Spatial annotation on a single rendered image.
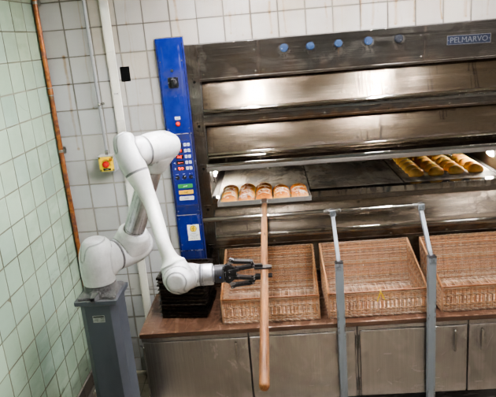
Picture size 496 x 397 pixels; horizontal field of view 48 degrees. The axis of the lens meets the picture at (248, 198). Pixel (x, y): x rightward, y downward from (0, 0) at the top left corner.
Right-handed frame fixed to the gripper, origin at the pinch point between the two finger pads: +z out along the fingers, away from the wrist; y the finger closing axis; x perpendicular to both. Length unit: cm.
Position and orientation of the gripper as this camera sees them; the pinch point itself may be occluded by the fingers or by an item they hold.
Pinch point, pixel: (263, 271)
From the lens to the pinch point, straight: 233.1
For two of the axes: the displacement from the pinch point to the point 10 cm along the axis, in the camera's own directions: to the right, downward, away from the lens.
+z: 10.0, -0.7, -0.4
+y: 0.7, 9.6, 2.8
